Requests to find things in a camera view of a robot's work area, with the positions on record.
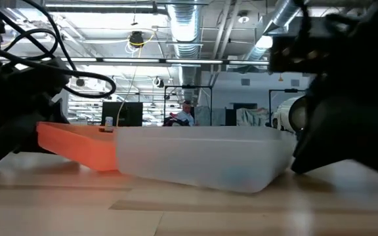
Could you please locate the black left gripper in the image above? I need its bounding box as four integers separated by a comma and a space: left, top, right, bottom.
0, 58, 72, 167

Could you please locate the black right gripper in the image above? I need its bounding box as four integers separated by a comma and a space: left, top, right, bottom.
269, 0, 378, 181

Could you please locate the clear box with orange lid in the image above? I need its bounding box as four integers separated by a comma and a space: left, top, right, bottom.
36, 121, 297, 194

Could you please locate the white spot lamp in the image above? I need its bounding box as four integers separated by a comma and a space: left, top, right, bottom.
272, 94, 310, 134

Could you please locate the black monitor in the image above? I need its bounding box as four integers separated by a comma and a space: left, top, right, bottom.
101, 101, 144, 127

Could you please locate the grey-white crumpled tarp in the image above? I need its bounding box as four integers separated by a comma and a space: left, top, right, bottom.
236, 108, 270, 127

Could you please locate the person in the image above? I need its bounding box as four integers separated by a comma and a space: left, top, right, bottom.
175, 100, 196, 127

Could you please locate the LED light strip bar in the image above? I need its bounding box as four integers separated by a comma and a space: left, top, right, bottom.
43, 57, 270, 68

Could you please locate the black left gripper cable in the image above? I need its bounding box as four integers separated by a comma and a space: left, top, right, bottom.
0, 28, 60, 63
0, 31, 117, 99

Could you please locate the black overhead camera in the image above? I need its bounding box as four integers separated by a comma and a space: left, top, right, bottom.
129, 30, 145, 48

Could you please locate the silver ceiling duct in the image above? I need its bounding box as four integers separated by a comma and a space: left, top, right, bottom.
166, 0, 203, 106

